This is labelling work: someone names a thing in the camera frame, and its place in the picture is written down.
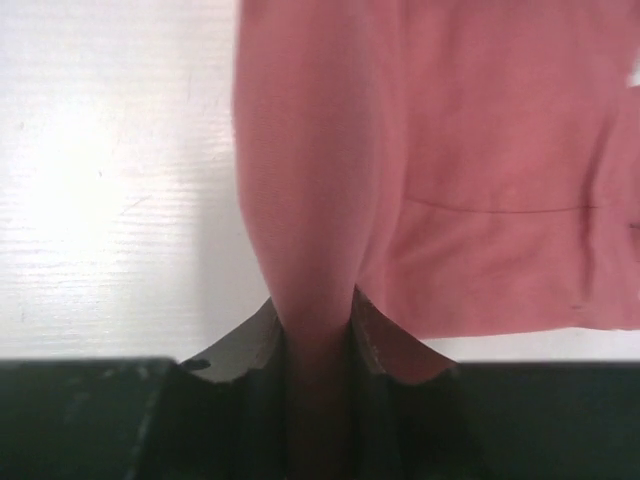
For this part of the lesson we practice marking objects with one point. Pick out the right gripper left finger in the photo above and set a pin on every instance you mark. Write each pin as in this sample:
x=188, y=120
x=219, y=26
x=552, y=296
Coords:
x=217, y=415

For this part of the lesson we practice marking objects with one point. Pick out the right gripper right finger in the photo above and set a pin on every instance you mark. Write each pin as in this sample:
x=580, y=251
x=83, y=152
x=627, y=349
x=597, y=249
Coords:
x=421, y=415

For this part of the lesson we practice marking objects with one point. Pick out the pink t shirt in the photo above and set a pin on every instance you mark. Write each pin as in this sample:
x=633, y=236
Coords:
x=470, y=167

